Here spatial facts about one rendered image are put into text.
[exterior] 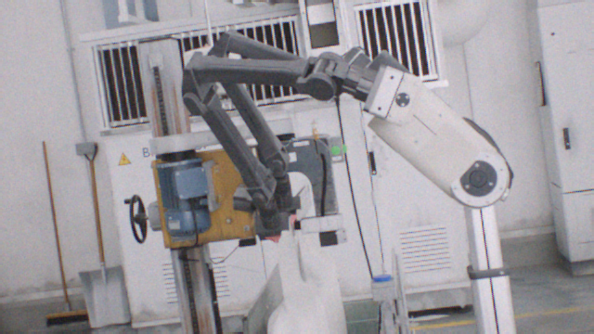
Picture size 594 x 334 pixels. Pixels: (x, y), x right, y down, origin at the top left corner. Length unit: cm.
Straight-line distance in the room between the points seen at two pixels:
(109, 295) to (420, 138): 526
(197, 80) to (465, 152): 72
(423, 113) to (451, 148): 12
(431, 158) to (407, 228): 359
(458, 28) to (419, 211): 122
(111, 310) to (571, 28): 391
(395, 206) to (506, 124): 161
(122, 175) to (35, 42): 190
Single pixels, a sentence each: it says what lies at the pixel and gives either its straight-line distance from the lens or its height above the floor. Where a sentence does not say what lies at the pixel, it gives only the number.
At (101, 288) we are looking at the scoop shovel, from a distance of 750.
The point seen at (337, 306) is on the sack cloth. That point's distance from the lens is 370.
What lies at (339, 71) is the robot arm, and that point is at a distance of 230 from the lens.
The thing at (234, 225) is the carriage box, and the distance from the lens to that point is 334.
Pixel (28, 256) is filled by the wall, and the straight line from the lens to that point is 792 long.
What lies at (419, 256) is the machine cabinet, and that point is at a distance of 608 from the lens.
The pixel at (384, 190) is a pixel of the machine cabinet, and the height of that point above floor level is 84.
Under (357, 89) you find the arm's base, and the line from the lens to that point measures 229.
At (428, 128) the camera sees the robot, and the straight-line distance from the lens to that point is 245.
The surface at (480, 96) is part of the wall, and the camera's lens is 732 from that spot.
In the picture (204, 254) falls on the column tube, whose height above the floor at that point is 98.
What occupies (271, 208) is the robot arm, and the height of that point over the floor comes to 117.
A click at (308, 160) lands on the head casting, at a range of 327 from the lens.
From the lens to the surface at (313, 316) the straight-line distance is 297.
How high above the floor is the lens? 147
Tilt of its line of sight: 3 degrees down
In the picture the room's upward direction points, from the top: 8 degrees counter-clockwise
